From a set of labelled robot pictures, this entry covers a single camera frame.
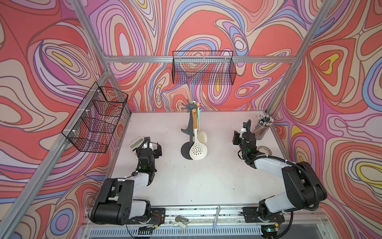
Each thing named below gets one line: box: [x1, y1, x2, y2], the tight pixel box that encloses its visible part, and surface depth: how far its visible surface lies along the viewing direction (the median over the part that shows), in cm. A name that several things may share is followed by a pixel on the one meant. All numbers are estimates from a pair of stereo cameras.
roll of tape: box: [257, 145, 273, 156], surface depth 98 cm
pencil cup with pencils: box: [254, 112, 275, 141], surface depth 95 cm
